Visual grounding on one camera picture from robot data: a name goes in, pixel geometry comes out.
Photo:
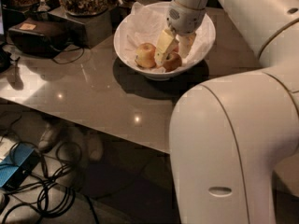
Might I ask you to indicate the white rounded gripper body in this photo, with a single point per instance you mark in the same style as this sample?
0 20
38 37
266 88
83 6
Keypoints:
186 20

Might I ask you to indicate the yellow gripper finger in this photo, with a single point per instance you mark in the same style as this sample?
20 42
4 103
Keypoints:
185 44
167 41

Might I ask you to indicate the yellow-red apple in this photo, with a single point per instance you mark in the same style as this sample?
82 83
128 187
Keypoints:
172 62
144 55

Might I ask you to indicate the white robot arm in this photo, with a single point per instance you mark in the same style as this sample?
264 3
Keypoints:
226 135

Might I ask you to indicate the white ceramic bowl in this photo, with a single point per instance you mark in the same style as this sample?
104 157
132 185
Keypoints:
155 73

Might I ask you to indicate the white crumpled paper liner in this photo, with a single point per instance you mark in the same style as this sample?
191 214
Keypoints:
143 25

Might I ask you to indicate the small dark snack container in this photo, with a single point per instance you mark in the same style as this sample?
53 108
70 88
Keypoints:
119 10

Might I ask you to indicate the dark square jar stand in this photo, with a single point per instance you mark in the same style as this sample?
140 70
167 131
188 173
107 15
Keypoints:
85 31

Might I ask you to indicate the black box device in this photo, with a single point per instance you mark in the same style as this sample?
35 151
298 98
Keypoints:
39 38

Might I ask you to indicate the right white shoe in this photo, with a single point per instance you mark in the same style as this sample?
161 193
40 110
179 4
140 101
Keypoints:
95 146

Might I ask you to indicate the white shoe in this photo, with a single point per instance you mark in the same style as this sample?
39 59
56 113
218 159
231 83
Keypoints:
49 137
95 146

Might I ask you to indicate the metal scoop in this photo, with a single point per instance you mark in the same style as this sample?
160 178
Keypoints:
43 7

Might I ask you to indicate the left white shoe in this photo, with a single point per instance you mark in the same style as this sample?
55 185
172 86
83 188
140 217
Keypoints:
49 137

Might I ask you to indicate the blue box on floor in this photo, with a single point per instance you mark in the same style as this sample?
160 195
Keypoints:
17 165

